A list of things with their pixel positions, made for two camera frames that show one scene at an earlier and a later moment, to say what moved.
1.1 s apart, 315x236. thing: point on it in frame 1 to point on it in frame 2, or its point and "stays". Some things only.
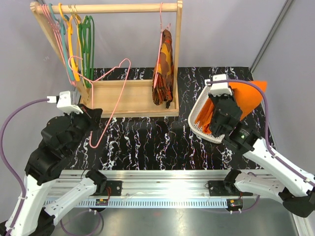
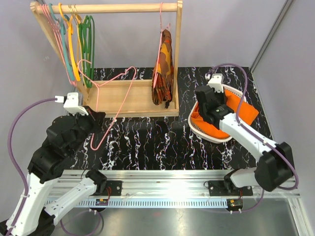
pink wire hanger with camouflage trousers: [162, 30] stays
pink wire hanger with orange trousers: [91, 95] to [97, 99]
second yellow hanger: [78, 19] stays
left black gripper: [93, 116] stays
